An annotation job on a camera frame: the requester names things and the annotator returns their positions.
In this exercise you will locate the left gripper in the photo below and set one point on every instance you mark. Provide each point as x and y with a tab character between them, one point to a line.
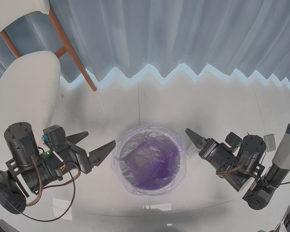
81	159

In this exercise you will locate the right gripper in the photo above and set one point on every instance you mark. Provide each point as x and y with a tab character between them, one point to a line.
220	156

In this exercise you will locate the purple plastic bag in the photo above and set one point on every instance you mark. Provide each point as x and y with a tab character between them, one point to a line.
149	158

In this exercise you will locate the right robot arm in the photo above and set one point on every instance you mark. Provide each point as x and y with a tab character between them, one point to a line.
252	151

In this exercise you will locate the white trash bin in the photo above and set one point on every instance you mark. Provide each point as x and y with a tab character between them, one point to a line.
128	175

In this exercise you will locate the crumpled white paper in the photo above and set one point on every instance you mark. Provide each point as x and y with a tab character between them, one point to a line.
192	151

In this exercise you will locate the cream padded wooden chair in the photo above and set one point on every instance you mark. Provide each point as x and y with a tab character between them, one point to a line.
26	86

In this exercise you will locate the pale blue curtain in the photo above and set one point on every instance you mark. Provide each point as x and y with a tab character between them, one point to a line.
159	20

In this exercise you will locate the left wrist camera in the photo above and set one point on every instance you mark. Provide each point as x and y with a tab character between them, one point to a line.
55	135

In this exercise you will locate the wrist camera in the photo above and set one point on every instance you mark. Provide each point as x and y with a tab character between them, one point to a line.
55	135
233	139

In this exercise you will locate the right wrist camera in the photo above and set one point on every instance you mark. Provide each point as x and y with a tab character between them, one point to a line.
233	139

